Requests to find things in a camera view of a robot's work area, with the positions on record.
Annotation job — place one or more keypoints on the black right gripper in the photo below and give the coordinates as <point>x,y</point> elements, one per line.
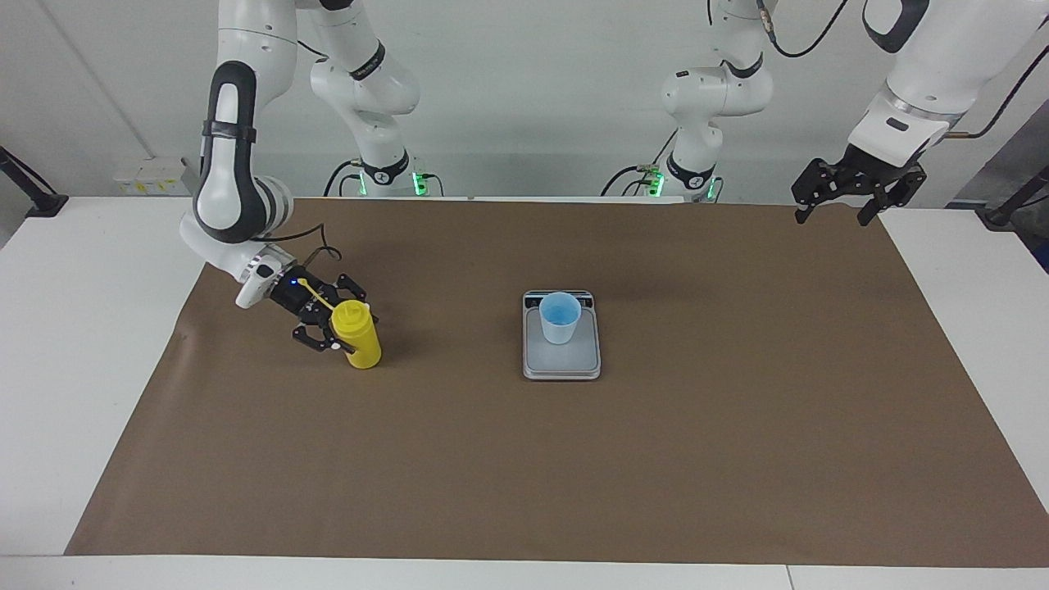
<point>297,299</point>

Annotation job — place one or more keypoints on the silver digital kitchen scale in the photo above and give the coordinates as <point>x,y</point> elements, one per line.
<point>561,365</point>

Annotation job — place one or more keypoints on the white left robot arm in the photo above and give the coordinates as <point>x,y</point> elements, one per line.
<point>942,74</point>

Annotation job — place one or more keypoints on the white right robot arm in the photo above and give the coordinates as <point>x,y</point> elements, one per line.
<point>229,188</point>

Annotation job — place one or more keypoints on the light blue plastic cup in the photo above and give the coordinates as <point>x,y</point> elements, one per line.
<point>559,324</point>

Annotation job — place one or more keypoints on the black clamp stand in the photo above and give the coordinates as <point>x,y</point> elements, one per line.
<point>1000,215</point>
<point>45,203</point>

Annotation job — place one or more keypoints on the brown paper table mat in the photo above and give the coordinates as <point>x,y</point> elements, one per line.
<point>524,467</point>

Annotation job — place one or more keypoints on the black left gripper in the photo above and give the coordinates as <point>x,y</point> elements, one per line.
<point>873,172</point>

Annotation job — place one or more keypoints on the white wall socket box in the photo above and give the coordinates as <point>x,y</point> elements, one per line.
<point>152,176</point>

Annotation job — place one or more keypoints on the yellow squeeze bottle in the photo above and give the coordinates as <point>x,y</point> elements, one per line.
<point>361,340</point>

